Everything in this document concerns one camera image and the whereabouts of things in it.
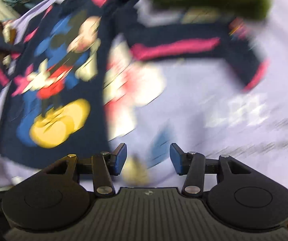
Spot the navy cartoon print child shirt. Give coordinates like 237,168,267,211
0,0,267,169

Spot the purple floral bed sheet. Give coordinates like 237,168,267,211
0,0,288,206

